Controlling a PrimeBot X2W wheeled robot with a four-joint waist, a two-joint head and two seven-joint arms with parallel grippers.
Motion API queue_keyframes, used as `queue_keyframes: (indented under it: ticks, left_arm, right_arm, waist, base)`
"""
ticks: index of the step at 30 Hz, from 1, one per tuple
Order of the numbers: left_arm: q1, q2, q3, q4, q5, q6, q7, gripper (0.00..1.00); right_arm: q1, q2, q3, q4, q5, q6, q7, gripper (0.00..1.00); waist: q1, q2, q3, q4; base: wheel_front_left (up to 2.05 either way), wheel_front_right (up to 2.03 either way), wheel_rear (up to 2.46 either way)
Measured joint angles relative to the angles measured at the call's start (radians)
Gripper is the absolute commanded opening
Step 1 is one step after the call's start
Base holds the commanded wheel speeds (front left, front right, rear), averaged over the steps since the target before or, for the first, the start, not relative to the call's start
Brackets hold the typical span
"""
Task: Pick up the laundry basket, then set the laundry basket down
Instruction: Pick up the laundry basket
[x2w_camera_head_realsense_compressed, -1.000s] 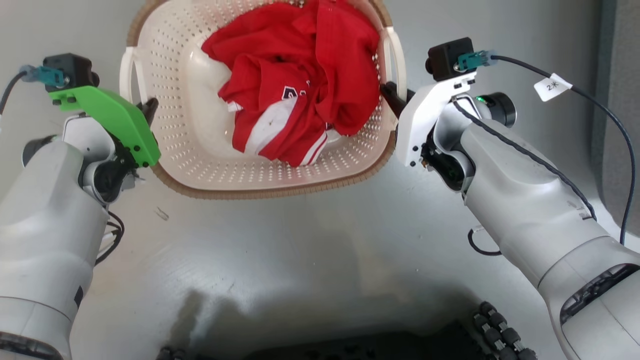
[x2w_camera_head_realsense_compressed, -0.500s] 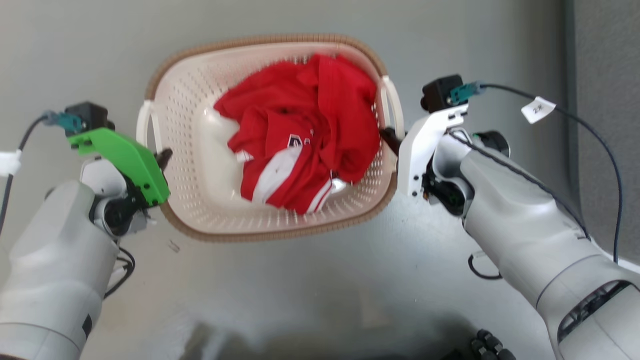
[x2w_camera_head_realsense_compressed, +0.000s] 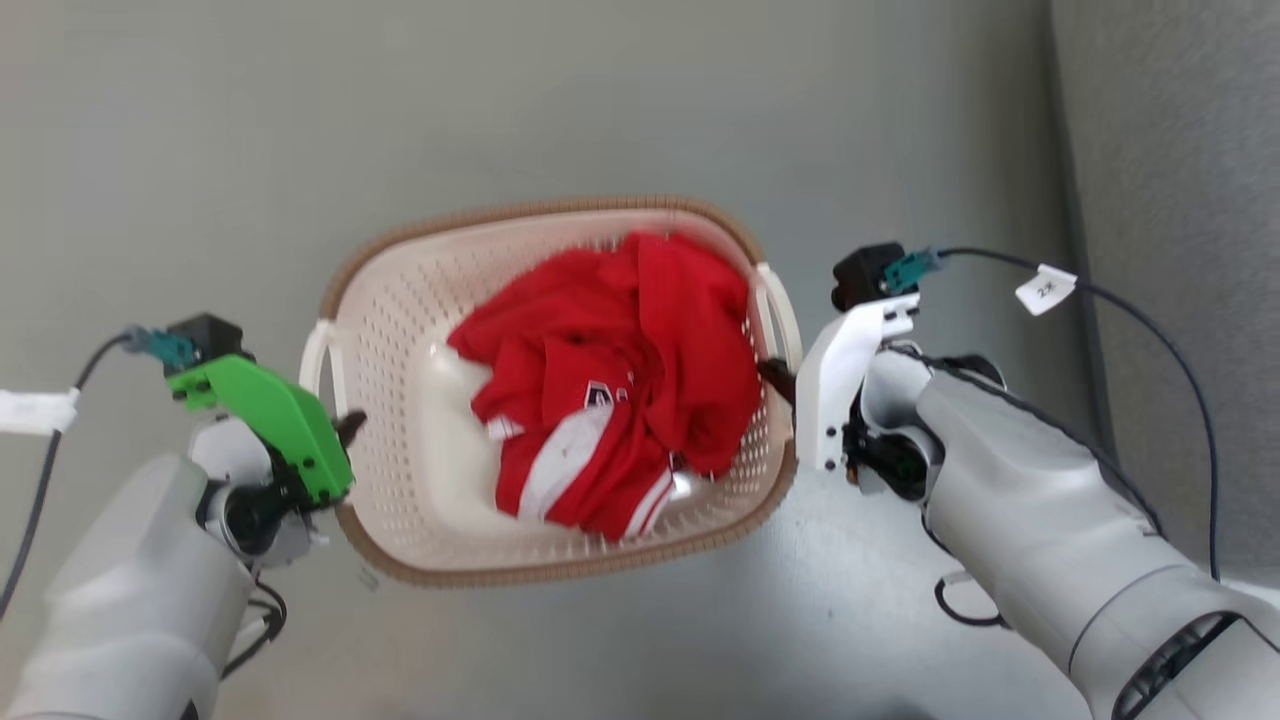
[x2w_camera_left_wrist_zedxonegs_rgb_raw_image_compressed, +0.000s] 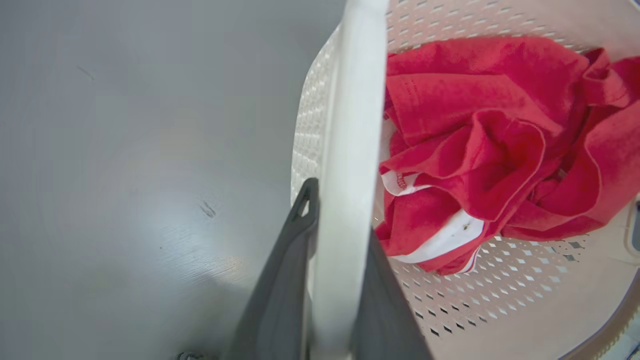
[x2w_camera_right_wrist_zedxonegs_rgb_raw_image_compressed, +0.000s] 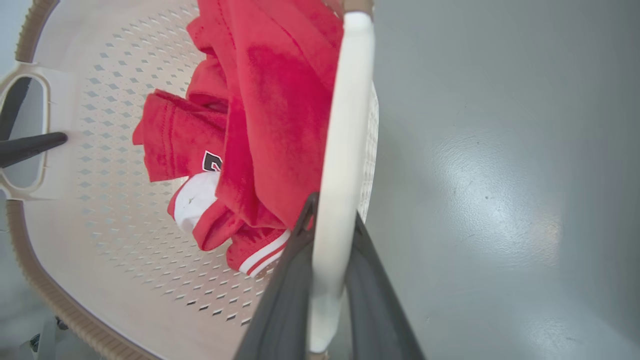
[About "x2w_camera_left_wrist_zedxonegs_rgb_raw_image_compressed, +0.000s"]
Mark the white perforated plastic laundry basket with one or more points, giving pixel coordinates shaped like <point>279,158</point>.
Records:
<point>350,150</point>

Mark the red and white garment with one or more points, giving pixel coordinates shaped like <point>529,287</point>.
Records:
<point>475,100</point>

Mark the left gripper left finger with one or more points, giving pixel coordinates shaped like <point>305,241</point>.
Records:
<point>280,300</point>

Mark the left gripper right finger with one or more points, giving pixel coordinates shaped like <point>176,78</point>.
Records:
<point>385,320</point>

